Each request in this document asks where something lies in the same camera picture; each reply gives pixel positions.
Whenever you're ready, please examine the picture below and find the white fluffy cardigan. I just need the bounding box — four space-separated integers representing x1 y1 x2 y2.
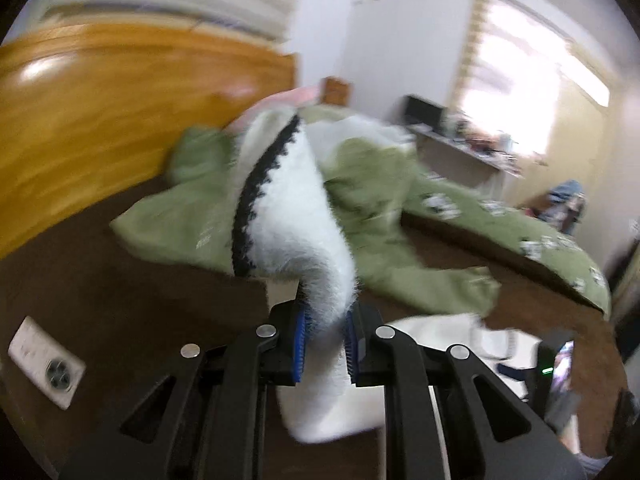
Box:
229 106 544 446

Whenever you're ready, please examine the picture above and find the black laptop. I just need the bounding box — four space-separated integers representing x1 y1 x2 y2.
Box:
401 94 445 129

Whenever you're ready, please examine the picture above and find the green pajama shirt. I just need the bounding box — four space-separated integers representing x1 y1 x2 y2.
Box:
111 127 500 316

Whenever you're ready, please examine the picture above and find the white desk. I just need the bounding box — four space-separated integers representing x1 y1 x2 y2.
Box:
406 125 523 202

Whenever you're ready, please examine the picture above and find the pink pillow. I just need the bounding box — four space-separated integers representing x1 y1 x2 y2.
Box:
224 84 320 134

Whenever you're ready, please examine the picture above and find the green cow pattern blanket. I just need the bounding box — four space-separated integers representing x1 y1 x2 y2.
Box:
402 167 612 318

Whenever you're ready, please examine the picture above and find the pile of clothes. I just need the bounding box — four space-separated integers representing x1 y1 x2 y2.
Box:
537 180 586 235

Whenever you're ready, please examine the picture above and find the wooden headboard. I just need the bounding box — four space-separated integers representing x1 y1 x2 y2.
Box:
1 23 298 254

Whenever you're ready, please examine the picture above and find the white phone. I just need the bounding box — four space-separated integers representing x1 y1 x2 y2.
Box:
8 316 86 411

